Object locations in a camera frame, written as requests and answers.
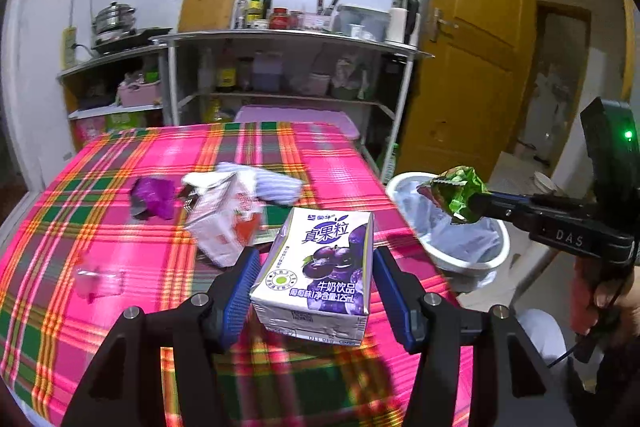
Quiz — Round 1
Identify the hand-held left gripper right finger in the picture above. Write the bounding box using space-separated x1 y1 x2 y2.
372 248 566 427

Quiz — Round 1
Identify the black cable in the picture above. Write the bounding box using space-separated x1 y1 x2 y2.
547 339 594 371

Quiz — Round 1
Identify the purple grape milk carton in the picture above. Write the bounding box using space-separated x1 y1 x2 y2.
249 207 376 349

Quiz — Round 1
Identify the small shelf unit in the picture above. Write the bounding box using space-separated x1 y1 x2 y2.
56 44 172 154

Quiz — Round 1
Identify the yellow wooden door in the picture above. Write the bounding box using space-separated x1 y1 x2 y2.
395 0 540 168

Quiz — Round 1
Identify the clear plastic storage container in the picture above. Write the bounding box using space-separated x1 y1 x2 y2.
335 4 391 39

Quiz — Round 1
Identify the yellow wall power strip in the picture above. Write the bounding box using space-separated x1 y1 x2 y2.
62 26 77 70

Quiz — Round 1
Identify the white plastic bag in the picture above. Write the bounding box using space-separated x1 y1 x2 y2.
332 51 376 100

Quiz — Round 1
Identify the clear plastic wrapper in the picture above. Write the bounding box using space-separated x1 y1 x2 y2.
74 263 127 304

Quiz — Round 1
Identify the white round bin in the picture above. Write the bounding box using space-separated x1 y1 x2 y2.
385 171 511 279

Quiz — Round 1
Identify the white bowl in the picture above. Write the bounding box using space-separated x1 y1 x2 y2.
532 171 567 196

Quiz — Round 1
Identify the pink plastic basket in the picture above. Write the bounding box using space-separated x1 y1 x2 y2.
117 81 162 108

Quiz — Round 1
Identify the pink lidded storage box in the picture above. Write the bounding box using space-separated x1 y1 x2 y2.
234 104 361 140

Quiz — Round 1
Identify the purple foil wrapper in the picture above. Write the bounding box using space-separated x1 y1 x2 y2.
130 175 177 221

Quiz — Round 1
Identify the white and black kettle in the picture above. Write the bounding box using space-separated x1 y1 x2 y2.
384 0 421 46

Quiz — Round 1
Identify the pink plaid tablecloth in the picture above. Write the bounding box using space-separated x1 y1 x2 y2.
0 121 476 427

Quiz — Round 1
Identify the large metal shelf rack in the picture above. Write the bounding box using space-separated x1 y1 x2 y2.
150 29 435 188

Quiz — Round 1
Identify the green snack wrapper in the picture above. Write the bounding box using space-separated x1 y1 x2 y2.
419 165 487 226

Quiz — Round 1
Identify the yellow oil bottle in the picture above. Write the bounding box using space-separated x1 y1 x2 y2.
204 96 226 124

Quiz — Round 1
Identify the crushed red white carton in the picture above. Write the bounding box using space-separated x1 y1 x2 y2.
181 171 267 269

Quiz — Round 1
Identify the black stove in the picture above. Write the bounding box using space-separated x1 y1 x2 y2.
90 27 174 56

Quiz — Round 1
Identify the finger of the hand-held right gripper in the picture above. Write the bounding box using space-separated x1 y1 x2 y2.
462 191 539 230

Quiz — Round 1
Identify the purple plastic jug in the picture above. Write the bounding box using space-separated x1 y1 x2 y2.
251 51 286 92

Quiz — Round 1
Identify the person's right hand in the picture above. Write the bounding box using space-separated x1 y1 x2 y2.
572 252 640 344

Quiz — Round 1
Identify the dark oil bottle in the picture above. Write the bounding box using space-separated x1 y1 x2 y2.
215 39 237 93

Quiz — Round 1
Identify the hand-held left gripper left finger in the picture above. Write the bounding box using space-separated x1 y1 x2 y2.
60 248 261 427

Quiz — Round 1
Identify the green glass bottle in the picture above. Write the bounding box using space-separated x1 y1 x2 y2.
382 136 401 183

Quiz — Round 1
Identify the steel pot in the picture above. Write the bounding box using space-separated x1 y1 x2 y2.
92 1 137 37

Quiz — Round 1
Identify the clear plastic bin liner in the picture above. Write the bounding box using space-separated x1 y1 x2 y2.
399 179 502 294

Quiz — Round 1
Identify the white foam fruit net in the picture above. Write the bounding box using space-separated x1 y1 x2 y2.
214 161 309 206

